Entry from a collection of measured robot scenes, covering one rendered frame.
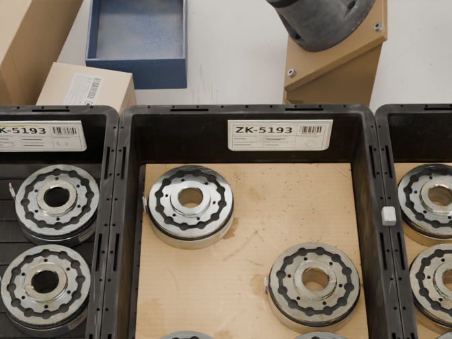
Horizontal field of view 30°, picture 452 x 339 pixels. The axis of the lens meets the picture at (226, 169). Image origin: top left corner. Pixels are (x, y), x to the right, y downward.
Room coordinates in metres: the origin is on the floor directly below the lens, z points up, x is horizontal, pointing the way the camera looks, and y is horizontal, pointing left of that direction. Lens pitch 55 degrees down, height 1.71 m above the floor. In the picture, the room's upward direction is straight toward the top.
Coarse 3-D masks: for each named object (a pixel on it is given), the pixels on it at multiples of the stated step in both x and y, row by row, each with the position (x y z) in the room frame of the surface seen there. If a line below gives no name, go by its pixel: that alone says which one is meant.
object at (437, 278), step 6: (444, 264) 0.45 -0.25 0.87; (450, 264) 0.45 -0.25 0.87; (438, 270) 0.44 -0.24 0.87; (444, 270) 0.44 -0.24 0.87; (450, 270) 0.45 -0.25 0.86; (438, 276) 0.43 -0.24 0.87; (438, 282) 0.43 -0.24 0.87; (438, 288) 0.42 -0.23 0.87; (444, 288) 0.42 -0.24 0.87; (444, 294) 0.41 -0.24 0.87; (450, 294) 0.41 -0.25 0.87; (450, 300) 0.41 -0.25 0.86
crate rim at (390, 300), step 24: (120, 120) 0.61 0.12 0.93; (120, 144) 0.57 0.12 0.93; (120, 168) 0.54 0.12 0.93; (120, 192) 0.51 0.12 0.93; (120, 216) 0.48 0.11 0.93; (120, 240) 0.45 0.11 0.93; (384, 240) 0.45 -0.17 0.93; (120, 264) 0.42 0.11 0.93; (384, 264) 0.42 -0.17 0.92; (384, 288) 0.39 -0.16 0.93; (384, 312) 0.37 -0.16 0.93
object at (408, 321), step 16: (384, 112) 0.62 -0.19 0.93; (400, 112) 0.62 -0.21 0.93; (416, 112) 0.62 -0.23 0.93; (432, 112) 0.62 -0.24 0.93; (448, 112) 0.62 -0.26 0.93; (384, 128) 0.59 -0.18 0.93; (384, 144) 0.57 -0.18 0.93; (384, 160) 0.55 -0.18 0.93; (384, 176) 0.53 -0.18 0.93; (384, 192) 0.51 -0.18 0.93; (400, 224) 0.47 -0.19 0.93; (400, 240) 0.45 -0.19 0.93; (400, 256) 0.43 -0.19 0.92; (400, 272) 0.41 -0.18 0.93; (400, 288) 0.39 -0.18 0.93; (400, 304) 0.37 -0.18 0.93; (416, 336) 0.34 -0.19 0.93
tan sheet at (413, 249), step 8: (400, 168) 0.61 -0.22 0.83; (408, 168) 0.61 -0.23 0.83; (400, 176) 0.60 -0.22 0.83; (408, 240) 0.50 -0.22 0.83; (408, 248) 0.49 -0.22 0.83; (416, 248) 0.49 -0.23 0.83; (424, 248) 0.49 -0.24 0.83; (408, 256) 0.48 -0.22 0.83; (408, 264) 0.47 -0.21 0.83; (448, 288) 0.44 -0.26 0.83; (416, 320) 0.40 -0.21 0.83; (424, 328) 0.39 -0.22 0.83; (424, 336) 0.38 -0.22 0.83; (432, 336) 0.38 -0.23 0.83
